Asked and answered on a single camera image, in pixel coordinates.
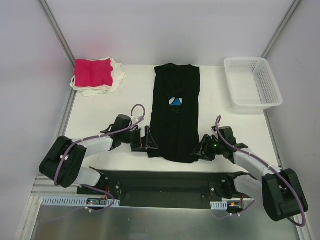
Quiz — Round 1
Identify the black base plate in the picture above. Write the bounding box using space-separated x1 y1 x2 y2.
76 169 255 208

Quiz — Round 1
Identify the black daisy print t-shirt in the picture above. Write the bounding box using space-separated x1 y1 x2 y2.
147 63 201 164

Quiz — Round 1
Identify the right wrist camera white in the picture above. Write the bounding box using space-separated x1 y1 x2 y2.
211 123 220 133

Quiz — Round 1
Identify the right white cable duct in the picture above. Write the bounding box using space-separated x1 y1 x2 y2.
210 201 228 211

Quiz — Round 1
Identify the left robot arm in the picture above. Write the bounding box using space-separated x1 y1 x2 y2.
39 114 159 195

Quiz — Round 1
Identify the white folded t-shirt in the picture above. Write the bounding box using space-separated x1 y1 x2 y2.
70 56 126 97

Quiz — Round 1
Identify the left white cable duct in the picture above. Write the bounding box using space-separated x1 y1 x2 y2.
42 196 120 208

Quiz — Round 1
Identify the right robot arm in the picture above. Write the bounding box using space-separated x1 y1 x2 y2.
191 126 309 227

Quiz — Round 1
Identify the white cable duct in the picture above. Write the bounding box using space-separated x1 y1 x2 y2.
210 201 228 211
42 196 120 208

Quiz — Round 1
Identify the pink folded t-shirt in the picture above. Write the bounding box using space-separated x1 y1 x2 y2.
74 58 114 88

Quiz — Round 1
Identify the white plastic basket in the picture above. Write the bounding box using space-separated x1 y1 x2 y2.
223 57 283 112

